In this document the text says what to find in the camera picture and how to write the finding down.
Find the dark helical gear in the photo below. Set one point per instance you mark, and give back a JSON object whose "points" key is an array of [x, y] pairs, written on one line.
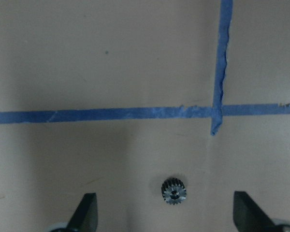
{"points": [[173, 191]]}

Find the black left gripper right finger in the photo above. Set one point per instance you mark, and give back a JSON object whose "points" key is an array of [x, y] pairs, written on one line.
{"points": [[248, 216]]}

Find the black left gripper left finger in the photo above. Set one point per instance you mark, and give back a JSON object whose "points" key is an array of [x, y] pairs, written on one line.
{"points": [[86, 215]]}

